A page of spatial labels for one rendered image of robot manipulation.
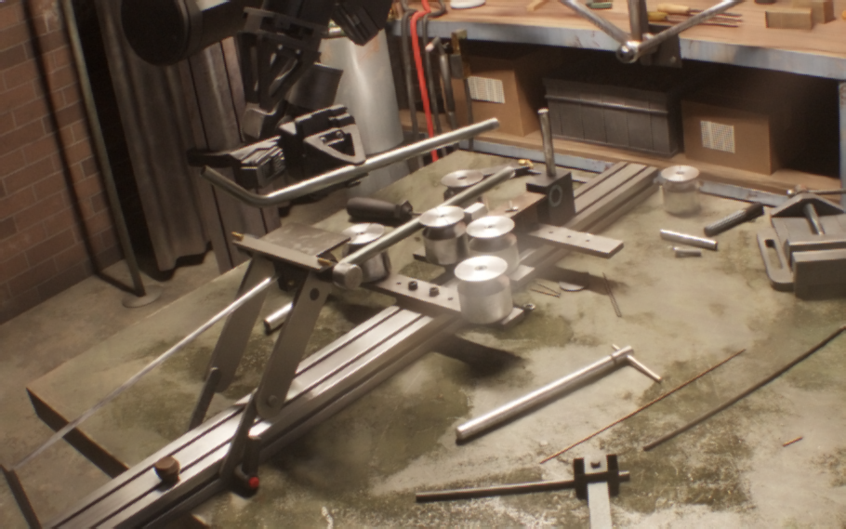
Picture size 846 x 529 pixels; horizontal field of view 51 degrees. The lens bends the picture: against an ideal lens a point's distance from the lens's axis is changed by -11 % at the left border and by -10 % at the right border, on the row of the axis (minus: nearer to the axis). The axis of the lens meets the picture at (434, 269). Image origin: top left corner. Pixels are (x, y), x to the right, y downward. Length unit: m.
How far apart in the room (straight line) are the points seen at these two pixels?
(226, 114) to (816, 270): 0.96
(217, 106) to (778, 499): 1.11
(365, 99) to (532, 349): 1.97
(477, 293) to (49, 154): 2.88
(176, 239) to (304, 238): 2.68
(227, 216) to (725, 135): 1.32
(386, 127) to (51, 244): 1.46
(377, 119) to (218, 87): 1.38
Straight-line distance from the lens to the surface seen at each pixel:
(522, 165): 1.39
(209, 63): 1.55
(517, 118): 2.80
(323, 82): 1.22
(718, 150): 2.48
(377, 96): 2.88
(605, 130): 2.65
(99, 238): 3.83
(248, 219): 1.61
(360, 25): 1.04
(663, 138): 2.55
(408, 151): 1.11
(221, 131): 1.58
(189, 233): 3.53
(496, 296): 0.92
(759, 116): 2.39
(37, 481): 2.68
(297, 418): 0.89
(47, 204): 3.70
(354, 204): 1.32
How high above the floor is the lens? 1.38
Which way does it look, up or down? 26 degrees down
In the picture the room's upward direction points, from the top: 10 degrees counter-clockwise
